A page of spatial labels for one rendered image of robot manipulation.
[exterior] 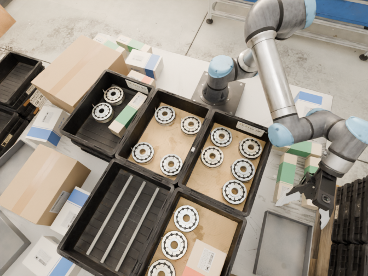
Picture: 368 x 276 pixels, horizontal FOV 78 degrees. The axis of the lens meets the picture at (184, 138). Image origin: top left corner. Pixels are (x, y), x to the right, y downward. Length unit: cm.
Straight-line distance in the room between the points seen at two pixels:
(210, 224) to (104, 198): 47
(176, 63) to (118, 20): 168
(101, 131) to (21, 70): 117
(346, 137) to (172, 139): 70
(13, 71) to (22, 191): 125
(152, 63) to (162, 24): 154
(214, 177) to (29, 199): 80
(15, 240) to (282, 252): 122
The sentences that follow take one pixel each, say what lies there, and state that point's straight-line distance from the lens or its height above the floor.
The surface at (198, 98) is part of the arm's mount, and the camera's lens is 131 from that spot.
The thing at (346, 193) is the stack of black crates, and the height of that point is 27.
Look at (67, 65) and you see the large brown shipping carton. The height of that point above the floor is 90.
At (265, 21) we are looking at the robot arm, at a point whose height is 134.
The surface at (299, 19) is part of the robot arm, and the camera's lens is 90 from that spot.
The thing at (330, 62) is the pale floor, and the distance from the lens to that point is 287.
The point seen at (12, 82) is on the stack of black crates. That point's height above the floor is 49.
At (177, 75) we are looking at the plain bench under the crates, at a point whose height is 70.
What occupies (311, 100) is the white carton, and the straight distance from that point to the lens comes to 141.
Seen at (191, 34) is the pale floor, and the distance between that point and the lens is 281.
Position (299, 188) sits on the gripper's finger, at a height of 112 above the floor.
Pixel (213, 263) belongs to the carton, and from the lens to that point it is 93.
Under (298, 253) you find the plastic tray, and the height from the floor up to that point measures 70.
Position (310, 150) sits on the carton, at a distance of 130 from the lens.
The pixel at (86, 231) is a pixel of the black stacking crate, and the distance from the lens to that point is 110.
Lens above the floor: 183
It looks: 65 degrees down
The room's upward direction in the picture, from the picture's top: 5 degrees counter-clockwise
